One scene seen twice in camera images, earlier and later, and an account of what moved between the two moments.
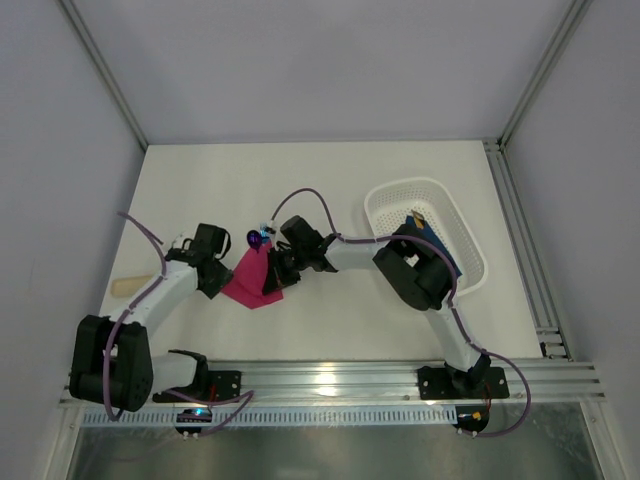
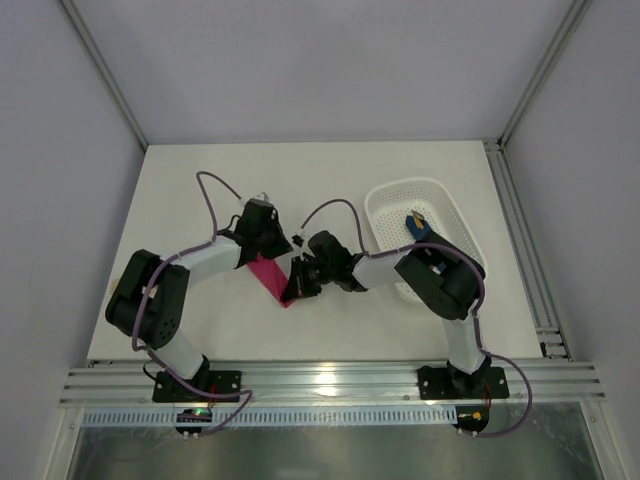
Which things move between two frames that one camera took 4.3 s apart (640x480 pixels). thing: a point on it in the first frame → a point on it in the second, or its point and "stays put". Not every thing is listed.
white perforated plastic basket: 390,201 stays put
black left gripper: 218,279 → 273,247
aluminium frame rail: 530,383 stays put
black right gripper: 275,270 → 304,275
